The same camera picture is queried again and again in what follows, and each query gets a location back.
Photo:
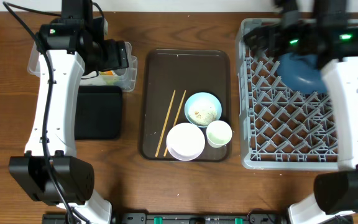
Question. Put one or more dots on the dark blue plate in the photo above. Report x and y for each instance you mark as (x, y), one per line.
(300, 73)

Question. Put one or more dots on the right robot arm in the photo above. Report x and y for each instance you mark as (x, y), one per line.
(335, 45)

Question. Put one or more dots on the dark brown serving tray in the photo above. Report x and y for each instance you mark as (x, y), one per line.
(167, 70)

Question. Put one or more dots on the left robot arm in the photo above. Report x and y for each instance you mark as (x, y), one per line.
(71, 46)

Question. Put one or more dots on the clear plastic bin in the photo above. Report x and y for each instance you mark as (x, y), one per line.
(127, 75)

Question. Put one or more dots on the rice and food scraps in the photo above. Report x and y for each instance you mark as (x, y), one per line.
(202, 113)

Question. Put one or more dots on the grey dishwasher rack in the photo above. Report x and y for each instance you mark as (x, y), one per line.
(281, 129)

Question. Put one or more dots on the yellow snack wrapper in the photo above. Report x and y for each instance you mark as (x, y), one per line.
(109, 77)

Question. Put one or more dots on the white bowl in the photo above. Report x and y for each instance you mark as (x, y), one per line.
(185, 142)

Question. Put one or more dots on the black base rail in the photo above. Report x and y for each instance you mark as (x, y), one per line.
(141, 218)

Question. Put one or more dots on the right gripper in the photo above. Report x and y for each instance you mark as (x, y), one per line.
(272, 32)

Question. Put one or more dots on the wooden chopstick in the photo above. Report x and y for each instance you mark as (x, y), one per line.
(176, 118)
(165, 124)

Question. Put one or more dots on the right wooden chopstick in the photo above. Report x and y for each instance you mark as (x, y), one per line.
(176, 118)

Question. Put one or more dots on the light blue bowl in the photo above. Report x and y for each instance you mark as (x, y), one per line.
(204, 96)

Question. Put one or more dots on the black plastic tray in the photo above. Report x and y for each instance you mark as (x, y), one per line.
(98, 113)

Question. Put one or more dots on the left wooden chopstick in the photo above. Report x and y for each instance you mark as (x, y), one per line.
(165, 124)

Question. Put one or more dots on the pale green cup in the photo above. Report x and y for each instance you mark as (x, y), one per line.
(218, 134)

